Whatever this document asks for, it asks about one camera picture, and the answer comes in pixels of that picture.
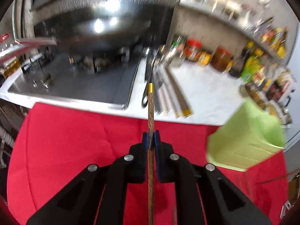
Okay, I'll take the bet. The dark soy sauce bottle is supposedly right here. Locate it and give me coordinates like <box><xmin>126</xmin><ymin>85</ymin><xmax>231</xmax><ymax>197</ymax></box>
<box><xmin>230</xmin><ymin>42</ymin><xmax>249</xmax><ymax>78</ymax></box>

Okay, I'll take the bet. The red lid chili jar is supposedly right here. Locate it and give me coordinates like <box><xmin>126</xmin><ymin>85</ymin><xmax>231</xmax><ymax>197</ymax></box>
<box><xmin>211</xmin><ymin>47</ymin><xmax>233</xmax><ymax>73</ymax></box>

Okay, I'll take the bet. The amber glass bottle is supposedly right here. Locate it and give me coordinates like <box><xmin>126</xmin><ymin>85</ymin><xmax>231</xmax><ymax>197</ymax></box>
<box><xmin>275</xmin><ymin>27</ymin><xmax>288</xmax><ymax>59</ymax></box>

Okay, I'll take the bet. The brown chopstick gold tip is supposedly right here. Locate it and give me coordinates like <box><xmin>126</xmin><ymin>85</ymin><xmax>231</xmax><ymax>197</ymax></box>
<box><xmin>147</xmin><ymin>83</ymin><xmax>155</xmax><ymax>225</ymax></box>
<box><xmin>256</xmin><ymin>171</ymin><xmax>300</xmax><ymax>185</ymax></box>
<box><xmin>165</xmin><ymin>69</ymin><xmax>184</xmax><ymax>119</ymax></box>
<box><xmin>170</xmin><ymin>71</ymin><xmax>194</xmax><ymax>117</ymax></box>

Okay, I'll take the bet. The green utensil holder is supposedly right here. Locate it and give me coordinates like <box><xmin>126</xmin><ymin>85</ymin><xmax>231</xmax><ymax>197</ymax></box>
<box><xmin>206</xmin><ymin>97</ymin><xmax>287</xmax><ymax>171</ymax></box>

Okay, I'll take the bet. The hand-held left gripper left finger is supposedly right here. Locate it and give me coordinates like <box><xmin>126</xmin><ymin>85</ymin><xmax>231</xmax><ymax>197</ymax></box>
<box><xmin>26</xmin><ymin>132</ymin><xmax>150</xmax><ymax>225</ymax></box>

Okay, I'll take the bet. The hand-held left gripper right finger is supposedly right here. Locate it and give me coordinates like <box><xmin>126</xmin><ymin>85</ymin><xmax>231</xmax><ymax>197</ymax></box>
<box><xmin>153</xmin><ymin>131</ymin><xmax>273</xmax><ymax>225</ymax></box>

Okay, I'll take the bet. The oil bottle red cap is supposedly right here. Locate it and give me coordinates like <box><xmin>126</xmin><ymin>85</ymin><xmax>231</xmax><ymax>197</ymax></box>
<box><xmin>0</xmin><ymin>34</ymin><xmax>22</xmax><ymax>78</ymax></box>

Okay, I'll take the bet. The black cooking utensil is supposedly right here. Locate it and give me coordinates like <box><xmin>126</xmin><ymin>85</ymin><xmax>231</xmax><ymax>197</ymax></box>
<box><xmin>141</xmin><ymin>47</ymin><xmax>157</xmax><ymax>108</ymax></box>

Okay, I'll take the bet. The steel wok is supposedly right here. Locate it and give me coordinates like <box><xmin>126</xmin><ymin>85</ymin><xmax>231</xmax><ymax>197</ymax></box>
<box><xmin>0</xmin><ymin>0</ymin><xmax>175</xmax><ymax>61</ymax></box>

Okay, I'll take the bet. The white drain hose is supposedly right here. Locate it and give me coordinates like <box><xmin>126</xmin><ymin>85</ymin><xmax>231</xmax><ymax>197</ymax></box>
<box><xmin>0</xmin><ymin>125</ymin><xmax>16</xmax><ymax>152</ymax></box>

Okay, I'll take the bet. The red lid sauce jar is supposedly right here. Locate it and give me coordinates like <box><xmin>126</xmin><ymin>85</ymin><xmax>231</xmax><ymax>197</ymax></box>
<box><xmin>185</xmin><ymin>39</ymin><xmax>202</xmax><ymax>62</ymax></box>

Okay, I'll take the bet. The green plastic bottle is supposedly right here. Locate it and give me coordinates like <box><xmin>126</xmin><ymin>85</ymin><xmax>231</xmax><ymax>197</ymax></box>
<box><xmin>241</xmin><ymin>49</ymin><xmax>265</xmax><ymax>83</ymax></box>

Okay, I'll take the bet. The red label oil bottle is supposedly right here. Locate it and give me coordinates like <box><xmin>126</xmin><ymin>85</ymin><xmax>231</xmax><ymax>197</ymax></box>
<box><xmin>260</xmin><ymin>20</ymin><xmax>276</xmax><ymax>46</ymax></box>

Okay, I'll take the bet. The green lid jar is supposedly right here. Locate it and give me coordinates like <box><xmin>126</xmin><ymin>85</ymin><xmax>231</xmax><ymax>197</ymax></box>
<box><xmin>167</xmin><ymin>36</ymin><xmax>186</xmax><ymax>66</ymax></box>

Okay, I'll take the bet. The steel gas stove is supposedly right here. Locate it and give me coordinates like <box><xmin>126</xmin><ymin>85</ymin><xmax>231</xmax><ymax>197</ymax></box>
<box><xmin>7</xmin><ymin>52</ymin><xmax>141</xmax><ymax>110</ymax></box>

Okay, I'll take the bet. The red cloth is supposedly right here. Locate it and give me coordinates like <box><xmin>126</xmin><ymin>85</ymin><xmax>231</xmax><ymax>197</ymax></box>
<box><xmin>7</xmin><ymin>102</ymin><xmax>290</xmax><ymax>225</ymax></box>

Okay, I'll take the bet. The small yellow label jar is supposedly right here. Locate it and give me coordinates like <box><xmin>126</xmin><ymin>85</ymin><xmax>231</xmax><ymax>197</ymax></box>
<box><xmin>197</xmin><ymin>50</ymin><xmax>213</xmax><ymax>66</ymax></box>

